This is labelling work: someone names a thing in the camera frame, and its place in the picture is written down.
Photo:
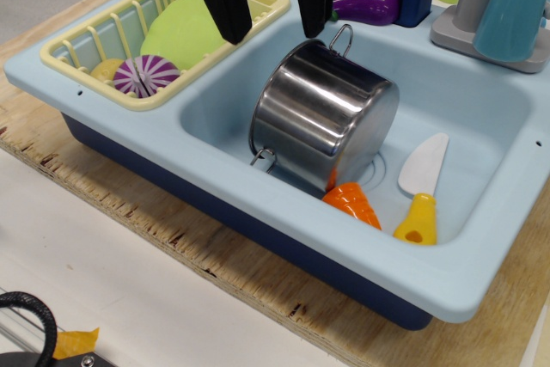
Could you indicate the stainless steel pot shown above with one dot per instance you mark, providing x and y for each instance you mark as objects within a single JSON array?
[{"x": 321, "y": 117}]

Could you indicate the light blue toy sink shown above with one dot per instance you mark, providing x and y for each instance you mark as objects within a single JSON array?
[{"x": 196, "y": 146}]

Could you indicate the green toy plate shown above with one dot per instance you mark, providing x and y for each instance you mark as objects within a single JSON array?
[{"x": 183, "y": 34}]

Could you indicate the purple toy eggplant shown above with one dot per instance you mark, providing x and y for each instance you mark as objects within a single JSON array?
[{"x": 371, "y": 12}]

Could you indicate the yellow dish rack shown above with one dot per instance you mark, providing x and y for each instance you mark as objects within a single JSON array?
[{"x": 118, "y": 31}]

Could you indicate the purple striped toy onion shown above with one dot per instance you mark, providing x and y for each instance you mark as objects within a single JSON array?
[{"x": 144, "y": 75}]

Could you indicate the yellow toy potato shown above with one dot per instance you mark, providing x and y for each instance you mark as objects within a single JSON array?
[{"x": 106, "y": 70}]

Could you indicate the grey toy faucet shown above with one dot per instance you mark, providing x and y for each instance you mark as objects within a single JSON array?
[{"x": 456, "y": 27}]

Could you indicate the orange toy carrot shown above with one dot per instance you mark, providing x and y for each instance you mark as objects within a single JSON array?
[{"x": 350, "y": 198}]

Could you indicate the teal plastic cup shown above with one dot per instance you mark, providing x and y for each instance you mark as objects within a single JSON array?
[{"x": 508, "y": 29}]

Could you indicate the white yellow toy knife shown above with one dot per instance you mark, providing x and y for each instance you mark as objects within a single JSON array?
[{"x": 419, "y": 177}]

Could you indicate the plywood board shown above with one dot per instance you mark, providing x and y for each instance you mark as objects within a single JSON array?
[{"x": 168, "y": 286}]

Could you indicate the yellow tape piece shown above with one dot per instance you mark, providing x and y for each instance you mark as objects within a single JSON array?
[{"x": 75, "y": 343}]

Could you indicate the black device base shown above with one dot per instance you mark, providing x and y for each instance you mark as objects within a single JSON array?
[{"x": 26, "y": 359}]

